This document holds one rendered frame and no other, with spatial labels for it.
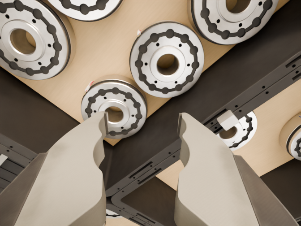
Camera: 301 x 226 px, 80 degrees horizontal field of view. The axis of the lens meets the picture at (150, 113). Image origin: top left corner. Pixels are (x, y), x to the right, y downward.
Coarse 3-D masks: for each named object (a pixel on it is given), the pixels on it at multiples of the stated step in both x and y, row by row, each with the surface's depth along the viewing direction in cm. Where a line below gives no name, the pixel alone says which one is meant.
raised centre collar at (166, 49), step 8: (160, 48) 23; (168, 48) 23; (176, 48) 23; (152, 56) 23; (160, 56) 24; (176, 56) 24; (184, 56) 24; (152, 64) 24; (184, 64) 24; (152, 72) 24; (176, 72) 25; (160, 80) 25; (168, 80) 25
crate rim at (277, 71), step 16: (288, 64) 19; (256, 80) 19; (272, 80) 19; (240, 96) 20; (224, 112) 21; (208, 128) 22; (16, 144) 22; (176, 144) 23; (32, 160) 23; (144, 160) 25; (160, 160) 24; (128, 176) 26; (112, 192) 27
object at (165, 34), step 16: (144, 32) 22; (160, 32) 22; (176, 32) 23; (192, 32) 23; (144, 48) 24; (192, 48) 24; (144, 64) 25; (192, 64) 25; (144, 80) 26; (176, 80) 26; (192, 80) 26; (160, 96) 27
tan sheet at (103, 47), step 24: (144, 0) 23; (168, 0) 24; (288, 0) 24; (72, 24) 24; (96, 24) 25; (120, 24) 25; (144, 24) 25; (96, 48) 26; (120, 48) 26; (216, 48) 27; (72, 72) 28; (96, 72) 28; (120, 72) 28; (48, 96) 30; (72, 96) 30
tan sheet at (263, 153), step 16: (288, 96) 32; (256, 112) 33; (272, 112) 33; (288, 112) 33; (272, 128) 35; (256, 144) 37; (272, 144) 37; (256, 160) 39; (272, 160) 39; (288, 160) 40; (160, 176) 41; (176, 176) 41
